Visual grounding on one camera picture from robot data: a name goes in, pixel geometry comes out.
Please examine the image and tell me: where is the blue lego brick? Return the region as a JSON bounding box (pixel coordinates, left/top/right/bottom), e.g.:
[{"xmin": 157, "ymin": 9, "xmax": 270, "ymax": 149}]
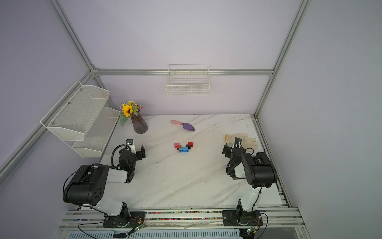
[{"xmin": 179, "ymin": 147, "xmax": 190, "ymax": 152}]

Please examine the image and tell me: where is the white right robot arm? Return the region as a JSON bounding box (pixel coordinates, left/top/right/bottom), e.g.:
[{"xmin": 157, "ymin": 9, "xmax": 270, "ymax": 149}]
[{"xmin": 222, "ymin": 137, "xmax": 278, "ymax": 229}]

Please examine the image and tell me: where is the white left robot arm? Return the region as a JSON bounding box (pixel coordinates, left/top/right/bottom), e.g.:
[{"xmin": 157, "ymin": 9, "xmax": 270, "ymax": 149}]
[{"xmin": 63, "ymin": 144, "xmax": 146, "ymax": 228}]

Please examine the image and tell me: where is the white knit work glove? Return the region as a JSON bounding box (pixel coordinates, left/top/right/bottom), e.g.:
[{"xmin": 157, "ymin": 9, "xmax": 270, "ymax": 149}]
[{"xmin": 225, "ymin": 133, "xmax": 259, "ymax": 150}]

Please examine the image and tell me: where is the dark glass vase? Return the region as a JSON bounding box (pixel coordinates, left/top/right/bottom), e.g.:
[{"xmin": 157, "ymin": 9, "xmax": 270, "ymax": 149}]
[{"xmin": 130, "ymin": 114, "xmax": 148, "ymax": 134}]

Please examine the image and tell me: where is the lower white mesh shelf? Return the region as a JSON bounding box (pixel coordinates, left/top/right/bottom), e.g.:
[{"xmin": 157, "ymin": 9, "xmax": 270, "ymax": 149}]
[{"xmin": 72, "ymin": 107, "xmax": 120, "ymax": 158}]

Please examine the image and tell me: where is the white mesh shelf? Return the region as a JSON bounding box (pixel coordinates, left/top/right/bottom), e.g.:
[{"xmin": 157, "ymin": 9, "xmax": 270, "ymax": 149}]
[
  {"xmin": 72, "ymin": 107, "xmax": 120, "ymax": 158},
  {"xmin": 40, "ymin": 81, "xmax": 109, "ymax": 141}
]

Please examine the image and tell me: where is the purple garden trowel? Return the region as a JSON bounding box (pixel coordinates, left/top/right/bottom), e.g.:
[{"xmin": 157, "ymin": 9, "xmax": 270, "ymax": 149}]
[{"xmin": 171, "ymin": 119, "xmax": 196, "ymax": 132}]

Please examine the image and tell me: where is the sunflower bouquet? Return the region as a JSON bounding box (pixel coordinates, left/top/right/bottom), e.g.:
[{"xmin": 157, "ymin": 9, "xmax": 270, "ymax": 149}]
[{"xmin": 119, "ymin": 101, "xmax": 142, "ymax": 126}]

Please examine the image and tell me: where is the upper white mesh shelf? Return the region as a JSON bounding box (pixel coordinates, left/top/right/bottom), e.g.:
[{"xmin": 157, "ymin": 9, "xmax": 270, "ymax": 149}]
[{"xmin": 40, "ymin": 81, "xmax": 109, "ymax": 141}]

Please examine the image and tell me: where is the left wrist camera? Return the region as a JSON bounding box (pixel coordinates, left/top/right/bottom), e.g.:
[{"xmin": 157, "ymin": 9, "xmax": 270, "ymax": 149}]
[{"xmin": 126, "ymin": 138, "xmax": 136, "ymax": 154}]

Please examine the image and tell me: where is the white wire wall basket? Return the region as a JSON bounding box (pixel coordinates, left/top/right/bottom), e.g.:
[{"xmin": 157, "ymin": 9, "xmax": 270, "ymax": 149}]
[{"xmin": 166, "ymin": 64, "xmax": 210, "ymax": 96}]

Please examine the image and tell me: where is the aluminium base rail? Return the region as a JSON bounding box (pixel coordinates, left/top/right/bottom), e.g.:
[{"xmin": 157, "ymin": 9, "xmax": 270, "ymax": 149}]
[{"xmin": 55, "ymin": 207, "xmax": 310, "ymax": 239}]

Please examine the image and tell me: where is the aluminium frame post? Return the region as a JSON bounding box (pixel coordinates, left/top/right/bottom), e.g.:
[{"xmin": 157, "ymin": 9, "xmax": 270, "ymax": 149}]
[{"xmin": 254, "ymin": 0, "xmax": 311, "ymax": 119}]

